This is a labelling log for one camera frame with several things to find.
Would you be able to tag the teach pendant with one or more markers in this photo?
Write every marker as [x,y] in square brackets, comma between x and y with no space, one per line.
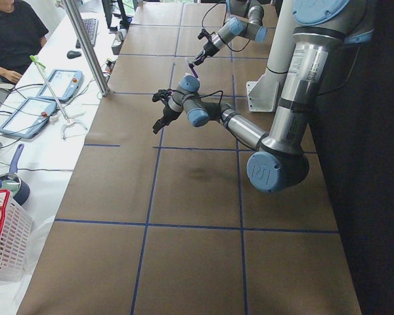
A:
[65,83]
[29,118]

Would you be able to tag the metal reacher grabber tool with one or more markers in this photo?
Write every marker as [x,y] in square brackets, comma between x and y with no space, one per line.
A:
[46,92]

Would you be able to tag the black keyboard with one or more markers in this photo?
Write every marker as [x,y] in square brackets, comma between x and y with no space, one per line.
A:
[91,26]

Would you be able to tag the black computer mouse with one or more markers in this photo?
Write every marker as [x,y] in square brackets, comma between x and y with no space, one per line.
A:
[73,54]

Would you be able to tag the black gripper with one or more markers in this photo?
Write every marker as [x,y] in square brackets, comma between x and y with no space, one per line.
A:
[208,48]
[166,114]

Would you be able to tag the black monitor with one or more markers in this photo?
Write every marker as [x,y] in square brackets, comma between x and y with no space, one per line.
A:
[115,15]

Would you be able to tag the red white plastic basket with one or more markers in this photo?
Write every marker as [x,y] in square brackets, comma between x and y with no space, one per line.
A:
[15,229]

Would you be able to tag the purple marker pen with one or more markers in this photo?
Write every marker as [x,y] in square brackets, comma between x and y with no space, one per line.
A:
[193,69]

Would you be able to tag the blue saucepan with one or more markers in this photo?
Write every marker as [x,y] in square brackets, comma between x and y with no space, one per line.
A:
[19,189]

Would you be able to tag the near teach pendant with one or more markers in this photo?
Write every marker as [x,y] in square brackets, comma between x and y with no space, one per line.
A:
[29,118]

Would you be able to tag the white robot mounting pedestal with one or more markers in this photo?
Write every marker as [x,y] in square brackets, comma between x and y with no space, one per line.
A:
[263,95]

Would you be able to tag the aluminium frame post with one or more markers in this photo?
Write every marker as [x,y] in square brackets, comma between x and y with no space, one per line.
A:
[73,14]

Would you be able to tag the far teach pendant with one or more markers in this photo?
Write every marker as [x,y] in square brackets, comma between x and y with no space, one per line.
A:
[65,83]

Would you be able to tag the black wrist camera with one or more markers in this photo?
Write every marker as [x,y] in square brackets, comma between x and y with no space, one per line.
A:
[205,34]
[162,95]

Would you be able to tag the person in black shirt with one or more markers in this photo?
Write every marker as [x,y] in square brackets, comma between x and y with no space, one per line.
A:
[22,34]

